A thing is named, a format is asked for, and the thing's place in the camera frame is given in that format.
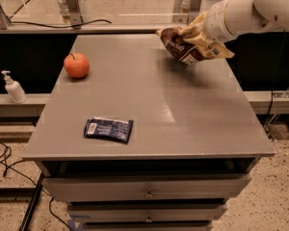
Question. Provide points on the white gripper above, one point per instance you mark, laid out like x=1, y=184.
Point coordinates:
x=214, y=20

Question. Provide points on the brown chip bag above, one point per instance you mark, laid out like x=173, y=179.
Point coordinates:
x=188, y=53

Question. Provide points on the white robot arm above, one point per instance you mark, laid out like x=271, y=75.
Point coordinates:
x=229, y=19

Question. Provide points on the blue rxbar wrapper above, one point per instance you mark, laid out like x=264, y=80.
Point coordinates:
x=108, y=129

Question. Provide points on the red apple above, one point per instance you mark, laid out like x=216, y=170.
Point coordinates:
x=77, y=65

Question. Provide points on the upper grey drawer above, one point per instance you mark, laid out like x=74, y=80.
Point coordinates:
x=145, y=187

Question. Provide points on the grey drawer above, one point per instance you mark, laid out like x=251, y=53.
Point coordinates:
x=146, y=213
x=145, y=187

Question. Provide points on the lower grey drawer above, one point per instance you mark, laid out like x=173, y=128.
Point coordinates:
x=146, y=213

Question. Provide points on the white pump bottle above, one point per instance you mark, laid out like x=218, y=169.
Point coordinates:
x=13, y=88

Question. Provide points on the right metal bracket post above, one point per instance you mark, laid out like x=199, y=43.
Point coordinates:
x=185, y=11

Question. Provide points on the metal bracket post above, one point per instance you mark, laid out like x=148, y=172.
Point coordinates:
x=185, y=11
x=71, y=12

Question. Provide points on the left metal bracket post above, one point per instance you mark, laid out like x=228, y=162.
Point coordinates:
x=71, y=12

